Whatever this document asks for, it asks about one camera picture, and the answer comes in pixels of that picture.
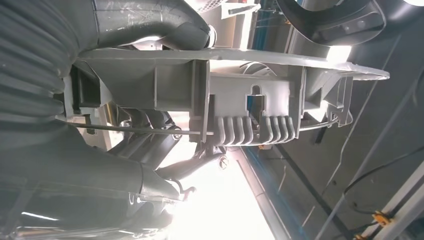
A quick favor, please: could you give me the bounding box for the black overhead cable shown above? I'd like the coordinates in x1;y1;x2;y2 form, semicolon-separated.
342;145;424;216

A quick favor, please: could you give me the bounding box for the dark round overhead duct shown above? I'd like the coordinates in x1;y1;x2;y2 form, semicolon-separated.
275;0;387;47

